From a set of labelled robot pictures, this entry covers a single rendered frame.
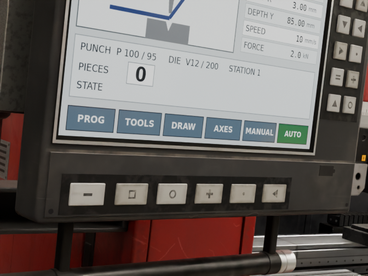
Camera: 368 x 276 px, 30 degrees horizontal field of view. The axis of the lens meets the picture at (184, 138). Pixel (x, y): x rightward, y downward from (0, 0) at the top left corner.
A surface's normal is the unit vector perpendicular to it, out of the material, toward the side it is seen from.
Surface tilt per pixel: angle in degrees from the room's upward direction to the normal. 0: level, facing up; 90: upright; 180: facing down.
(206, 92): 90
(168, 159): 90
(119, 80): 90
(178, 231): 90
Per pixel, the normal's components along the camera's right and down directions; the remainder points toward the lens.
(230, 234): 0.54, 0.11
